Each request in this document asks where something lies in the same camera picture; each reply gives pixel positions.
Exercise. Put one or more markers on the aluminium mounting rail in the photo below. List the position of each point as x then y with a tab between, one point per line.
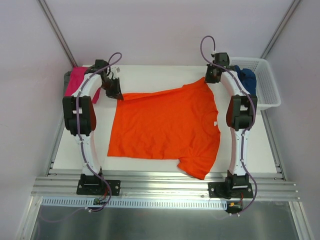
164	185

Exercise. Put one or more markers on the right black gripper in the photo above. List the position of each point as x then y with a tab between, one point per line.
210	77

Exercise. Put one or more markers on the orange t shirt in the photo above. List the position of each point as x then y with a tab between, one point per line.
175	124

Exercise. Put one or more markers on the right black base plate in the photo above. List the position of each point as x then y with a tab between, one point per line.
224	191

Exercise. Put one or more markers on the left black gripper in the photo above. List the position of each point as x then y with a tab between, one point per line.
113	88

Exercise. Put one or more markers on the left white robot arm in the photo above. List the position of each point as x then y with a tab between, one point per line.
80	117

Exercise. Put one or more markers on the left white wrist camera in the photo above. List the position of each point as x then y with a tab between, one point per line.
117	70

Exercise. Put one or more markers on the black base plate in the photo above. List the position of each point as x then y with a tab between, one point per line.
97	187
224	191

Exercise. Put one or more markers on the pink folded t shirt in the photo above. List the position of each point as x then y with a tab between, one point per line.
76	78

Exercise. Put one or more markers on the grey folded t shirt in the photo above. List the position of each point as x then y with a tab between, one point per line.
66	79

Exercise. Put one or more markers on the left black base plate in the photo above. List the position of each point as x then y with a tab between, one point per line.
97	187

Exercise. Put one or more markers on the white plastic basket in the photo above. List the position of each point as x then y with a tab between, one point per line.
266	88

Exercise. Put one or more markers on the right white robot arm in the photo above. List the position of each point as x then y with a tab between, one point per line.
240	117

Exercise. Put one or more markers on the blue t shirt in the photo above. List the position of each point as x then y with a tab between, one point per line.
247	78

